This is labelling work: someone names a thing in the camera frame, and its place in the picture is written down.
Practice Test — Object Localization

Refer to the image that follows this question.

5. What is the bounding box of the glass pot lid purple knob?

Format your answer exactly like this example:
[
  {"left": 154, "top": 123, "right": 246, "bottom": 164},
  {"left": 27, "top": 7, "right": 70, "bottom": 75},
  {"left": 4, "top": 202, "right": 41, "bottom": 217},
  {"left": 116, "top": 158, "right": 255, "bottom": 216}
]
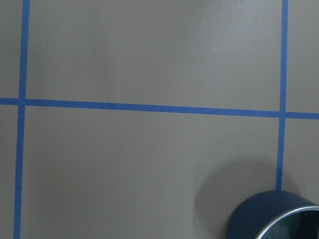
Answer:
[{"left": 255, "top": 206, "right": 319, "bottom": 239}]

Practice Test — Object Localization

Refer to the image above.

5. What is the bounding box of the brown paper table cover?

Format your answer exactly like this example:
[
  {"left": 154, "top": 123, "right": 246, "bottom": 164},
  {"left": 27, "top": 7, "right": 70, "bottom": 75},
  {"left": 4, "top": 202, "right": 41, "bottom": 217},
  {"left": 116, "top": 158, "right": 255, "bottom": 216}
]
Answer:
[{"left": 0, "top": 0, "right": 319, "bottom": 239}]

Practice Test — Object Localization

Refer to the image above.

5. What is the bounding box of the dark blue saucepan purple handle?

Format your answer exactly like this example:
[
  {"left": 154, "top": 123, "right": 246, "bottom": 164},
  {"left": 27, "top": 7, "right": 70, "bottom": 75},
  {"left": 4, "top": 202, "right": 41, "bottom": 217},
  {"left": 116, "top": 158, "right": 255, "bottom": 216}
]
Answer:
[{"left": 225, "top": 191, "right": 319, "bottom": 239}]

